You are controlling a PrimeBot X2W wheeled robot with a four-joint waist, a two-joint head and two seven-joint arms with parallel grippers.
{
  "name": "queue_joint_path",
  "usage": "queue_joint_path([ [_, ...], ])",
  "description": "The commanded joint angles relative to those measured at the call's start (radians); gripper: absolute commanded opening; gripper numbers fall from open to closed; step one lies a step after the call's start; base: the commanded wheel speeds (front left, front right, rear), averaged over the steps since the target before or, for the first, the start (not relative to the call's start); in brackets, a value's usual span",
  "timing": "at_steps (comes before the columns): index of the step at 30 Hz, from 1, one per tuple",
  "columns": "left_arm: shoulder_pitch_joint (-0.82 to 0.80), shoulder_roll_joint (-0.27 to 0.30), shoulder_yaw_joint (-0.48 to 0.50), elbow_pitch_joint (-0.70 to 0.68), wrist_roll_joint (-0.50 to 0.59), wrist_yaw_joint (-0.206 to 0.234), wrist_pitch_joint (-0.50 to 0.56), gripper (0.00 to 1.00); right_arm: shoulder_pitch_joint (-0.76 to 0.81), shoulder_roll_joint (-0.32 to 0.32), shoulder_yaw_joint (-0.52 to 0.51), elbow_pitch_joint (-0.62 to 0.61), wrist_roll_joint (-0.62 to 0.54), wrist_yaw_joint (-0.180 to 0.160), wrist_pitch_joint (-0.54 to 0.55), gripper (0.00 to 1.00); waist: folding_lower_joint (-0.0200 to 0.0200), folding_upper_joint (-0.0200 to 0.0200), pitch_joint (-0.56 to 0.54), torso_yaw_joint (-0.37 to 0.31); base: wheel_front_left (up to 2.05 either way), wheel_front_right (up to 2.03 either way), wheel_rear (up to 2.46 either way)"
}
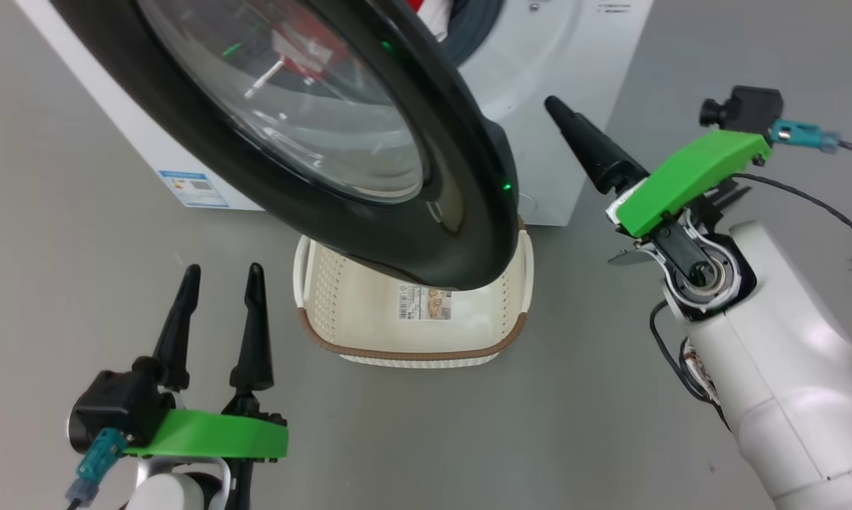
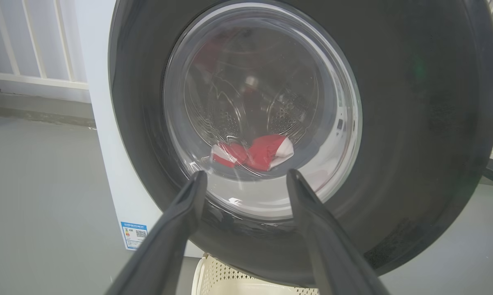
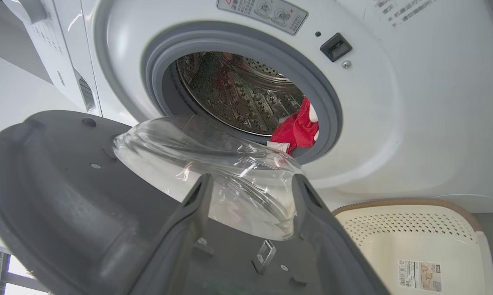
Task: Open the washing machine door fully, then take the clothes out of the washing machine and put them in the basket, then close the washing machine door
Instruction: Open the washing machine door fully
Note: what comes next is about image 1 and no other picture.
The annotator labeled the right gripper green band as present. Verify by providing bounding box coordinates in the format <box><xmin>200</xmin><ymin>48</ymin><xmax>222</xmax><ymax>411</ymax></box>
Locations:
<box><xmin>545</xmin><ymin>96</ymin><xmax>772</xmax><ymax>245</ymax></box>

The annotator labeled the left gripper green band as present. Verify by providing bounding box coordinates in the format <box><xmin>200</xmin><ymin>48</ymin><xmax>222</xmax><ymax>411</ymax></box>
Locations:
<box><xmin>125</xmin><ymin>263</ymin><xmax>288</xmax><ymax>465</ymax></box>

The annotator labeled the black glass washing machine door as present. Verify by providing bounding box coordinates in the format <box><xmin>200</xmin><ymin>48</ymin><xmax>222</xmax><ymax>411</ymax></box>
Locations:
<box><xmin>50</xmin><ymin>0</ymin><xmax>520</xmax><ymax>291</ymax></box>

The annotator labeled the red and white garment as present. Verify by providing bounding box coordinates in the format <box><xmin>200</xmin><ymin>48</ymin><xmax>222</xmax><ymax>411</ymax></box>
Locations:
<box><xmin>404</xmin><ymin>0</ymin><xmax>462</xmax><ymax>43</ymax></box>

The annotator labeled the white washing machine body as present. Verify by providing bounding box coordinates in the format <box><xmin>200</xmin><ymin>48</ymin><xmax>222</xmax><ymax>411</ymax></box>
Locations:
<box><xmin>15</xmin><ymin>0</ymin><xmax>653</xmax><ymax>227</ymax></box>

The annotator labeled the cream laundry basket brown rim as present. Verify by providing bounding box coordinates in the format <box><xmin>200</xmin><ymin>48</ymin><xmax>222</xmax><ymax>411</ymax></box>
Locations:
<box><xmin>293</xmin><ymin>227</ymin><xmax>535</xmax><ymax>369</ymax></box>

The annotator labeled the grey rubber door gasket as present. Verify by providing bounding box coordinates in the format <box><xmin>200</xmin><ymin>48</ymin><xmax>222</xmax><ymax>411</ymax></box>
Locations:
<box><xmin>443</xmin><ymin>0</ymin><xmax>504</xmax><ymax>68</ymax></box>

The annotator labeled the printed basket label sticker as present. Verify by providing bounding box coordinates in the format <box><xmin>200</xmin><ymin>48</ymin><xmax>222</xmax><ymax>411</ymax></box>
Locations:
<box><xmin>397</xmin><ymin>283</ymin><xmax>453</xmax><ymax>321</ymax></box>

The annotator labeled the blue energy label sticker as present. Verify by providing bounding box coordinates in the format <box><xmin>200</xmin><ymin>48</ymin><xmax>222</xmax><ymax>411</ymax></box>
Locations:
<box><xmin>159</xmin><ymin>170</ymin><xmax>229</xmax><ymax>208</ymax></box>

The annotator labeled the teal left camera connector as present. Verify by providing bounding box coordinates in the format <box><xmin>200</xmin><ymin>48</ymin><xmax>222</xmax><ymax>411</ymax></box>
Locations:
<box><xmin>67</xmin><ymin>429</ymin><xmax>127</xmax><ymax>509</ymax></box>

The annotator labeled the teal camera connector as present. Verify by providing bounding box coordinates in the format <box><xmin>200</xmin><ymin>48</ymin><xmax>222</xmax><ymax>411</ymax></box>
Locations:
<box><xmin>67</xmin><ymin>429</ymin><xmax>127</xmax><ymax>509</ymax></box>
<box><xmin>771</xmin><ymin>119</ymin><xmax>841</xmax><ymax>154</ymax></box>

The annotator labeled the teal right camera connector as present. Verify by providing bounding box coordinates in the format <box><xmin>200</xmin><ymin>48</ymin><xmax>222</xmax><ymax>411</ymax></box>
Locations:
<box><xmin>771</xmin><ymin>119</ymin><xmax>841</xmax><ymax>154</ymax></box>

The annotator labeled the thin black cable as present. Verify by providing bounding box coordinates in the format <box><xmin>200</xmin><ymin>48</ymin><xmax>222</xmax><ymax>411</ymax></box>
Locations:
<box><xmin>649</xmin><ymin>300</ymin><xmax>713</xmax><ymax>404</ymax></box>
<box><xmin>732</xmin><ymin>172</ymin><xmax>852</xmax><ymax>397</ymax></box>

